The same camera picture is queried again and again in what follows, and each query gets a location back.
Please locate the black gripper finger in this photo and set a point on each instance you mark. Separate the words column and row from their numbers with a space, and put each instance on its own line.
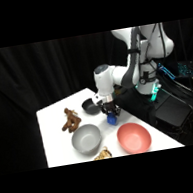
column 107, row 114
column 117, row 113

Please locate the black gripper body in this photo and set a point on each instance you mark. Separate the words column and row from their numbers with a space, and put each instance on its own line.
column 109, row 107

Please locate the blue cube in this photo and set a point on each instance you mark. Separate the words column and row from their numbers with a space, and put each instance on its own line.
column 112, row 119

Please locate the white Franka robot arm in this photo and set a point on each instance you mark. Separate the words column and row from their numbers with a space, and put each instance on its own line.
column 103, row 78

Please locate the black bowl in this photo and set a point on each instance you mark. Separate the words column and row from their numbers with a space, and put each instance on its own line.
column 89, row 107

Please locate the pink bowl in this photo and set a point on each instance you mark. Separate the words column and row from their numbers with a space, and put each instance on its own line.
column 134, row 138

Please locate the grey bowl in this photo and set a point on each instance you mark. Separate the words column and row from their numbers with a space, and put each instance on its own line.
column 86, row 138

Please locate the black robot stand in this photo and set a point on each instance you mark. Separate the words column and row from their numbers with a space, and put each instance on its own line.
column 137, row 108

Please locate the brown plush toy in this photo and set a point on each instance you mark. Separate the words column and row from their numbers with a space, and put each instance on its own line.
column 70, row 122

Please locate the striped tiger plush toy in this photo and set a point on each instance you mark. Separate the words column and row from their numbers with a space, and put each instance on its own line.
column 103, row 155

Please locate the small green light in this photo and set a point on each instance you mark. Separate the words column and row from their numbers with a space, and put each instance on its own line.
column 155, row 94

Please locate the black box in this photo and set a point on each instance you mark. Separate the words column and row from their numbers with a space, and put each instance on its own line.
column 174, row 110

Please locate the teal circuit board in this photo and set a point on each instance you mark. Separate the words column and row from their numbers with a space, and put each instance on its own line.
column 187, row 69

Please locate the black curtain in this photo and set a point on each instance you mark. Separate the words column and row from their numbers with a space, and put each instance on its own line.
column 31, row 78

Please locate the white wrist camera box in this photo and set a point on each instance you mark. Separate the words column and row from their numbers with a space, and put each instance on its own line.
column 98, row 98

